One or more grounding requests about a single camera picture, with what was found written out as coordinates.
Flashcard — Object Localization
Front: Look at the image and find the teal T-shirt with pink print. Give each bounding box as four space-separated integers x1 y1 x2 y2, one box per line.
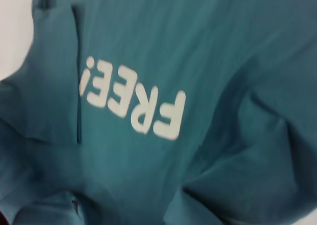
0 0 317 225

